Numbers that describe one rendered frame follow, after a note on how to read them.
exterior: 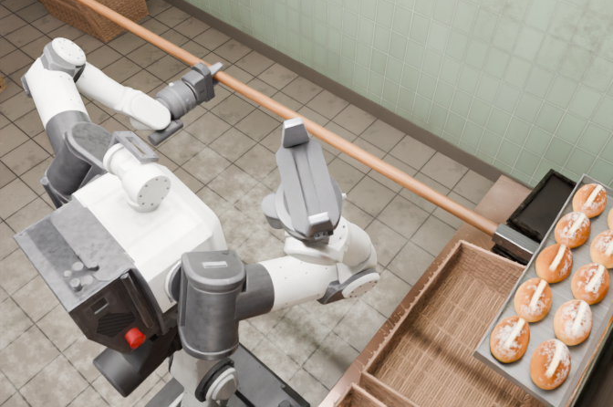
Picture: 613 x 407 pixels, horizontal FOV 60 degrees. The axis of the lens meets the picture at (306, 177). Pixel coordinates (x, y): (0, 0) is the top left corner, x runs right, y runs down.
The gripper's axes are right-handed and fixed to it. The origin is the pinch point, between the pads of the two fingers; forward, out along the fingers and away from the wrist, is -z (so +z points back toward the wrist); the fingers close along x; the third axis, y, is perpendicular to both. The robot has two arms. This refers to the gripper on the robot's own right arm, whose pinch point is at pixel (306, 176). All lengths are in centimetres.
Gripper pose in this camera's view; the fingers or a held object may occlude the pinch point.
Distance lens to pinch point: 58.4
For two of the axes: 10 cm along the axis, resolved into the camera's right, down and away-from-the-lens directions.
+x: -2.5, -9.3, 2.8
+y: 9.7, -2.5, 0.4
